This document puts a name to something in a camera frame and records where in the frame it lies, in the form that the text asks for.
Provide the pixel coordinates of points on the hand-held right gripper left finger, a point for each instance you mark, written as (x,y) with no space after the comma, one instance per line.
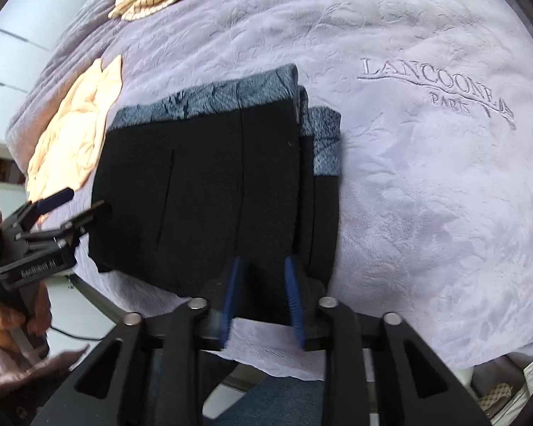
(231,304)

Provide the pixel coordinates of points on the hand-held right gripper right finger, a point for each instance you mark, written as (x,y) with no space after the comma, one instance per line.
(294,304)

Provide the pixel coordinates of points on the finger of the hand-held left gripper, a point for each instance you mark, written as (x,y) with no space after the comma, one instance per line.
(55,198)
(89,215)

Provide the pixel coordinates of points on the black pants with grey waistband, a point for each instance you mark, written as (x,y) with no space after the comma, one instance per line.
(195,195)

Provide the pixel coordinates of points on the person's left forearm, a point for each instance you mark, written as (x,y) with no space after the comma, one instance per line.
(26,372)

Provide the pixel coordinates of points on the person's left hand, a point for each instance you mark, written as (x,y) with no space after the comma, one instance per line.
(4,326)

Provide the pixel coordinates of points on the peach quilted cloth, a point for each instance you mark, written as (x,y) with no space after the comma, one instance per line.
(75,133)

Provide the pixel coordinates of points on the person's leg in jeans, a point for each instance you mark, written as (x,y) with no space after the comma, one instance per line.
(271,401)

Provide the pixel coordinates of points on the lavender plush blanket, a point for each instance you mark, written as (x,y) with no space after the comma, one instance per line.
(426,186)

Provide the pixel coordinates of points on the white drawer cabinet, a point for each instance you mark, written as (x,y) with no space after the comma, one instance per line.
(26,22)

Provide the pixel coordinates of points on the beige checkered bag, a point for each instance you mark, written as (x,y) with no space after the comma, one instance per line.
(495,397)

